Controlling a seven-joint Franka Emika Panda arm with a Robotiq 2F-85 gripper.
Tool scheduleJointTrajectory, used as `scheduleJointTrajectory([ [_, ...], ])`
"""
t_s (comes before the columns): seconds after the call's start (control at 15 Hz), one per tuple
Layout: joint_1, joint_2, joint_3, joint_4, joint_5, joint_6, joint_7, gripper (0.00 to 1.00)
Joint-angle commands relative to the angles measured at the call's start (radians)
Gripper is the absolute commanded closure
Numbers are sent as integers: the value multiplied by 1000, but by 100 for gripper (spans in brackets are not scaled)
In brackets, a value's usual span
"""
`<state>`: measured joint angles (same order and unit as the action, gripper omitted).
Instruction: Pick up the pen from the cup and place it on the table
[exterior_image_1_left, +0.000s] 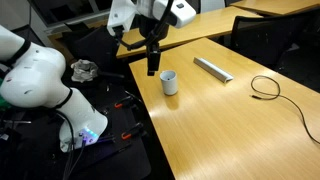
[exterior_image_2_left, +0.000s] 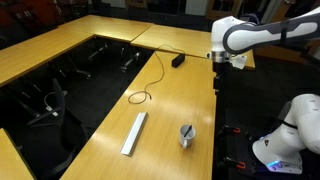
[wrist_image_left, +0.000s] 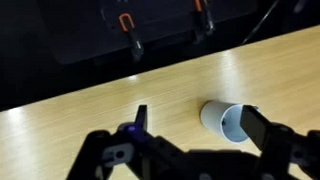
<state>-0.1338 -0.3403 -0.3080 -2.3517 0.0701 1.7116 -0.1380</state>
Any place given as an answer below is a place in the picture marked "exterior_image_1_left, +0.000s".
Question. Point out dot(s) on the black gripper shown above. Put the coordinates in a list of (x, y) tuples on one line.
[(153, 31)]

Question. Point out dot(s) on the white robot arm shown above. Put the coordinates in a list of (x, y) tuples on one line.
[(35, 76)]

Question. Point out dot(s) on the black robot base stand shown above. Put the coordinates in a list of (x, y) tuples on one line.
[(33, 153)]

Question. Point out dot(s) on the white ceramic cup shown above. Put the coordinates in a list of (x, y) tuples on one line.
[(169, 82)]

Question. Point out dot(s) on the grey metal bar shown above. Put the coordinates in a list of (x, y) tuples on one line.
[(214, 70)]

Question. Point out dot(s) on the crumpled grey cloth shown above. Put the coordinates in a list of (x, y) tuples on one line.
[(84, 70)]

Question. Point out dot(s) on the black office chair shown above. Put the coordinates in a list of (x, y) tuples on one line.
[(264, 40)]

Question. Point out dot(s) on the orange handled clamp far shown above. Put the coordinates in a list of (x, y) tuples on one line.
[(123, 102)]

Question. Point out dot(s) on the orange handled clamp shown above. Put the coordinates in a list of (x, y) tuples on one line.
[(133, 131), (123, 102)]

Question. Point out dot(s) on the orange handled clamp near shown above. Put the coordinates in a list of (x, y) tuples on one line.
[(133, 131)]

